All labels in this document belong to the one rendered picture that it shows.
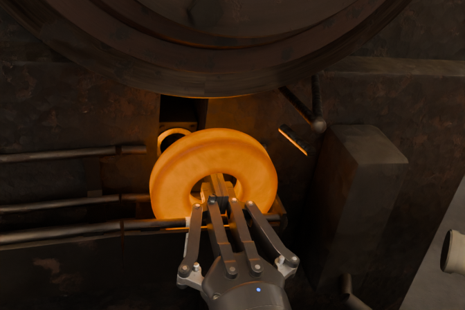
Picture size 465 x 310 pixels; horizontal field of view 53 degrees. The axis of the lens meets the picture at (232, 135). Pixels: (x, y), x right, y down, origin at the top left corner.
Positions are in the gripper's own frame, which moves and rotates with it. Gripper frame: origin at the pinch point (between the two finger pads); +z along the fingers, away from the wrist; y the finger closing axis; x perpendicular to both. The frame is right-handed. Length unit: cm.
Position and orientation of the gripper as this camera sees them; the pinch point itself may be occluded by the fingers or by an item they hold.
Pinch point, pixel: (215, 185)
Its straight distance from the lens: 57.8
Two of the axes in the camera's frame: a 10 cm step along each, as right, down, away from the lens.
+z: -2.2, -6.0, 7.7
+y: 9.6, -0.1, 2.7
